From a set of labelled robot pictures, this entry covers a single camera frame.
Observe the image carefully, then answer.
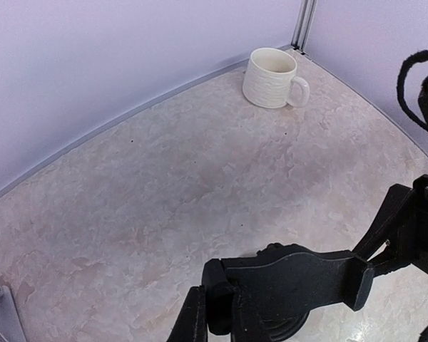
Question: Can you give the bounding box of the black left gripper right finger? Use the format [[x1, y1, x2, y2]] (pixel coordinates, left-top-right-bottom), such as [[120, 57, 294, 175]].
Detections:
[[231, 290, 268, 342]]

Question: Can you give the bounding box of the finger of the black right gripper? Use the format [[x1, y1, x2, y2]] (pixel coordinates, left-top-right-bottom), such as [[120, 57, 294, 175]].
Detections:
[[372, 254, 411, 277], [353, 184, 414, 264]]

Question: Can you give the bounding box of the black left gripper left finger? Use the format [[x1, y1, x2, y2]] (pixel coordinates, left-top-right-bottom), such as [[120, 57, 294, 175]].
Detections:
[[167, 286, 208, 342]]

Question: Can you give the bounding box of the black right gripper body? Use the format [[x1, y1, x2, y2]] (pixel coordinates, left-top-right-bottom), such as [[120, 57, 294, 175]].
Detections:
[[409, 175, 428, 275]]

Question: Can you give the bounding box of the black round stand base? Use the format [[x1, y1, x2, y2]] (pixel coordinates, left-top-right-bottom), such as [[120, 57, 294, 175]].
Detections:
[[202, 244, 375, 336]]

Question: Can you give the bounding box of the white folding phone stand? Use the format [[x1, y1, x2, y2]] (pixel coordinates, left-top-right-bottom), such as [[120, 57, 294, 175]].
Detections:
[[0, 285, 26, 342]]

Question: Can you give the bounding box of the white ceramic mug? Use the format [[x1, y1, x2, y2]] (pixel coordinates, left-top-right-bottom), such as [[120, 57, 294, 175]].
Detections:
[[242, 48, 310, 109]]

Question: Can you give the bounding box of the right aluminium frame post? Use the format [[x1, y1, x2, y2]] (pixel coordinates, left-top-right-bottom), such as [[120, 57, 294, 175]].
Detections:
[[291, 0, 317, 54]]

